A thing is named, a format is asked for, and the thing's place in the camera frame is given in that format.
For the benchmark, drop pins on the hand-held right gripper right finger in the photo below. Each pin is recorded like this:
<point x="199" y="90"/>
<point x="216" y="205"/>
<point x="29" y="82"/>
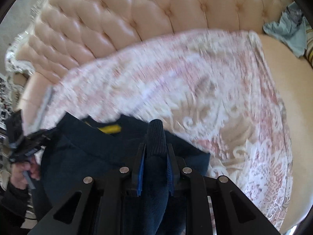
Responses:
<point x="170" y="171"/>

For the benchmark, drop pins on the light blue denim garment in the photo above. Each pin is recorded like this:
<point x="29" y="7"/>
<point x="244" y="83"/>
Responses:
<point x="286" y="31"/>

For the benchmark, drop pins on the navy blue sweatshirt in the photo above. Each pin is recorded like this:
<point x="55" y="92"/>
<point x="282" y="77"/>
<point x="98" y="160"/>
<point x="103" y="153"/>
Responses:
<point x="85" y="164"/>

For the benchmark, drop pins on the white lattice cabinet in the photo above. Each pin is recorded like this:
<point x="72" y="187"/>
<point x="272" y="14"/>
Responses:
<point x="5" y="98"/>

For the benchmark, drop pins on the striped cushion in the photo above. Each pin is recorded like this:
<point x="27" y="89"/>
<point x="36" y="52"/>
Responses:
<point x="309" y="51"/>

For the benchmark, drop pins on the person's left hand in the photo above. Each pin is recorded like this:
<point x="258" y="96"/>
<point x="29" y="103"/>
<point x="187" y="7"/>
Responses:
<point x="22" y="176"/>

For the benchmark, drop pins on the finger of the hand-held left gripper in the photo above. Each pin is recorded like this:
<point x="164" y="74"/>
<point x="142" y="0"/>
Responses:
<point x="47" y="139"/>
<point x="45" y="133"/>

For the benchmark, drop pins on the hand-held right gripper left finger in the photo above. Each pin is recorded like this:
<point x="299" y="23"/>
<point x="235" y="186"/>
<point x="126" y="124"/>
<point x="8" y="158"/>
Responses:
<point x="139" y="173"/>

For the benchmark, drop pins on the pink tufted leather sofa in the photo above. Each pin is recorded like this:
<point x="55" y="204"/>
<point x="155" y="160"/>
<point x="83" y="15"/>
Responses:
<point x="146" y="17"/>

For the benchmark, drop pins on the person's left forearm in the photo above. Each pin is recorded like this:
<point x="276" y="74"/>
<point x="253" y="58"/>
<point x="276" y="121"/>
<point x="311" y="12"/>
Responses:
<point x="14" y="200"/>

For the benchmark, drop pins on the pink floral blanket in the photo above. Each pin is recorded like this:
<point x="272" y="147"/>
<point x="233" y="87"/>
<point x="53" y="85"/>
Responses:
<point x="195" y="90"/>

